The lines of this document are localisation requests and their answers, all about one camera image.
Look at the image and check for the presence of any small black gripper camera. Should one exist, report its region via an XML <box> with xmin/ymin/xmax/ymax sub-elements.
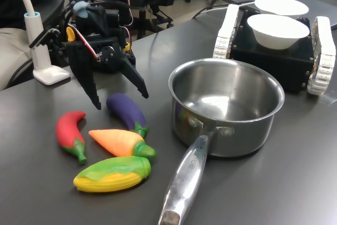
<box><xmin>28</xmin><ymin>27</ymin><xmax>63</xmax><ymax>50</ymax></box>

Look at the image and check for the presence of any white bowl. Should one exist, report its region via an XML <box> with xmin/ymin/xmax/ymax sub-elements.
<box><xmin>246</xmin><ymin>14</ymin><xmax>311</xmax><ymax>51</ymax></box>
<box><xmin>254</xmin><ymin>0</ymin><xmax>310</xmax><ymax>17</ymax></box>

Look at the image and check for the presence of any orange toy carrot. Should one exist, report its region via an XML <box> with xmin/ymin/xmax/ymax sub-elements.
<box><xmin>88</xmin><ymin>129</ymin><xmax>157</xmax><ymax>160</ymax></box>

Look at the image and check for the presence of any purple toy aubergine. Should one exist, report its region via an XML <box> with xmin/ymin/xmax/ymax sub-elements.
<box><xmin>106</xmin><ymin>92</ymin><xmax>148</xmax><ymax>138</ymax></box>

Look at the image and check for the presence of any red toy chilli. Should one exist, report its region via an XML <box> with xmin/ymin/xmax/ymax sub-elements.
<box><xmin>55</xmin><ymin>111</ymin><xmax>87</xmax><ymax>164</ymax></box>

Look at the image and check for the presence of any pale grey putty lump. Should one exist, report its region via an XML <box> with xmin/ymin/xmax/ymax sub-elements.
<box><xmin>73</xmin><ymin>1</ymin><xmax>90</xmax><ymax>18</ymax></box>

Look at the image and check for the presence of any yellow green toy corn cob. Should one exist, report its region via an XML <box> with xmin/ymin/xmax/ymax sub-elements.
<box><xmin>73</xmin><ymin>155</ymin><xmax>152</xmax><ymax>193</ymax></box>

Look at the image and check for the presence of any steel pan with long handle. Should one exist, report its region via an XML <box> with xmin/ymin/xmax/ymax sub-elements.
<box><xmin>157</xmin><ymin>58</ymin><xmax>286</xmax><ymax>225</ymax></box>

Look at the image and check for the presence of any small white-tracked vehicle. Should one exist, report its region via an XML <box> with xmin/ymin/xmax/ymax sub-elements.
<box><xmin>212</xmin><ymin>4</ymin><xmax>337</xmax><ymax>96</ymax></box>

